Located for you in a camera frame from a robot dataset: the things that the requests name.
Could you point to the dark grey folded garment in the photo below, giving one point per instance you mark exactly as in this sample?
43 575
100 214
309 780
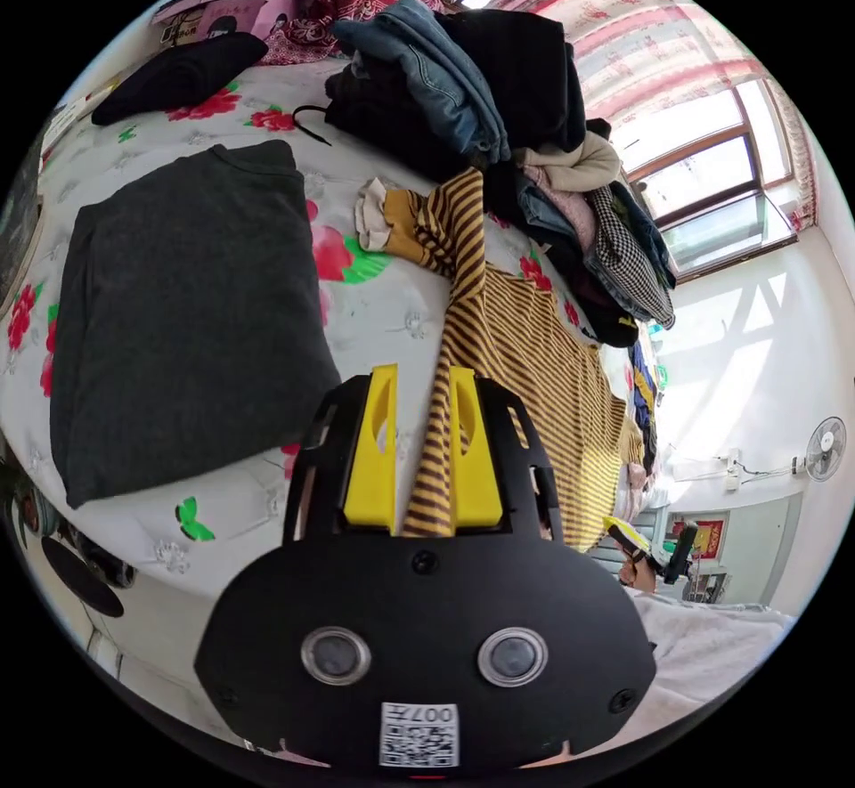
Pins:
187 307

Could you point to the window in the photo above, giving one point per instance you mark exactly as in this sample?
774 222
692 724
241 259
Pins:
708 200

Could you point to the pile of clothes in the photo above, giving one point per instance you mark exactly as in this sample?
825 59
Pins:
521 87

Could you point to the black and yellow striped long sleeve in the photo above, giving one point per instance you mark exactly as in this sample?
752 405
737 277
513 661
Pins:
534 360

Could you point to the black clothes hanger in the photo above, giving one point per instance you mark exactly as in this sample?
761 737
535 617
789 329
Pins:
312 123

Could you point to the pink printed cartons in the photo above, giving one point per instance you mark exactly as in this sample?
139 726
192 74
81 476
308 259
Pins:
227 13

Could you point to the pink striped floral curtain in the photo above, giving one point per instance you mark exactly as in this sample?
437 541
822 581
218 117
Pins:
641 20

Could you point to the black folded garment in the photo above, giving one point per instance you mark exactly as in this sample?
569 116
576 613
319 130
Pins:
180 77

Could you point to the person's body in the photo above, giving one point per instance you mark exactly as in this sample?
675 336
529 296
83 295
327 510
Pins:
708 654

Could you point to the white wall fan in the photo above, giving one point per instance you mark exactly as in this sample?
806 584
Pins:
825 449

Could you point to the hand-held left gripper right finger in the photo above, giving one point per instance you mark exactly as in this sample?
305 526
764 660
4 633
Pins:
475 487

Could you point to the person's right hand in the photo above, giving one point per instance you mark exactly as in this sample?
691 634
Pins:
640 575

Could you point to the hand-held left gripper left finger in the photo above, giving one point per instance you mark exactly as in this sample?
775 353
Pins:
371 467

